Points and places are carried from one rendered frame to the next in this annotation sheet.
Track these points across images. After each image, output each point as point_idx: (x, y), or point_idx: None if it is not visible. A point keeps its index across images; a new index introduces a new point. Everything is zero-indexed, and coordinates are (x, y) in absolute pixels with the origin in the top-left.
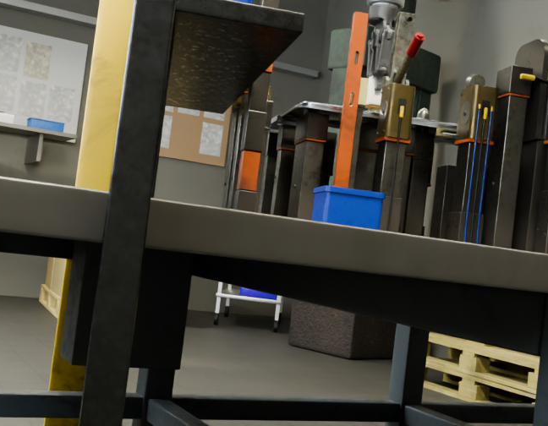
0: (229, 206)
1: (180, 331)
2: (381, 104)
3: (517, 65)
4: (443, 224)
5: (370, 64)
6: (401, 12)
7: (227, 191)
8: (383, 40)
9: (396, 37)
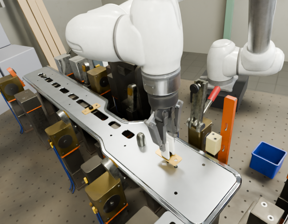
0: None
1: None
2: (204, 137)
3: (140, 77)
4: None
5: (164, 135)
6: (208, 82)
7: None
8: (181, 110)
9: (205, 98)
